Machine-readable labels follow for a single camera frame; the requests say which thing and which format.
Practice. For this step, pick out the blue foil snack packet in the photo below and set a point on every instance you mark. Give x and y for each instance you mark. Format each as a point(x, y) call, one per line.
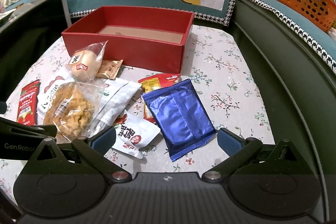
point(181, 117)

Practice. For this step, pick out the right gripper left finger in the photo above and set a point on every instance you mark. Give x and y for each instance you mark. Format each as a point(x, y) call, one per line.
point(93, 150)

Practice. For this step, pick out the dark side table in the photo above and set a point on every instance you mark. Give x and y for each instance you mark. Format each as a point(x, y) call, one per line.
point(29, 32)

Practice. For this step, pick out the red tomato sauce packet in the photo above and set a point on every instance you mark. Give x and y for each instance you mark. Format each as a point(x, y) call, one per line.
point(27, 109)

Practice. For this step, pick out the red cardboard box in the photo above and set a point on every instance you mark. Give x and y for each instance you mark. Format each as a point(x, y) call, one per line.
point(143, 37)

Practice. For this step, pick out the white red snack packet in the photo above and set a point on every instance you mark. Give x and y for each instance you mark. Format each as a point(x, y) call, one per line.
point(133, 133)

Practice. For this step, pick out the green sofa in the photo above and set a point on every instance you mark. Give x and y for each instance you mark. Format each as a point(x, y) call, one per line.
point(296, 86)

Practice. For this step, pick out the floral tablecloth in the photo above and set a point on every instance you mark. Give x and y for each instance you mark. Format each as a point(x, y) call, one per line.
point(222, 80)

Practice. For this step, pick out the red yellow Trolli candy bag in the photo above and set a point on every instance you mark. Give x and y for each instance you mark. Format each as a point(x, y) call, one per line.
point(154, 82)

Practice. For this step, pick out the clear bag fried snack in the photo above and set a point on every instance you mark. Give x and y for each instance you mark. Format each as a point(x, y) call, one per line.
point(73, 107)

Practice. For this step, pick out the clear round bun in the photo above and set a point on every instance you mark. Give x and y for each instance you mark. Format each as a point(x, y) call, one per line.
point(85, 63)

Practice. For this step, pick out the white sausage snack packet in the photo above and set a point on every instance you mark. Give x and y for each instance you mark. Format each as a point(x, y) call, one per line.
point(114, 96)

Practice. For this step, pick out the small gold candy packet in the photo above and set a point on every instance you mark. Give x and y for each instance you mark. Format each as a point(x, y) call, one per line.
point(109, 69)

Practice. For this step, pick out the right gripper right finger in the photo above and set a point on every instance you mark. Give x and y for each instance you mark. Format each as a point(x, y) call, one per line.
point(239, 150)

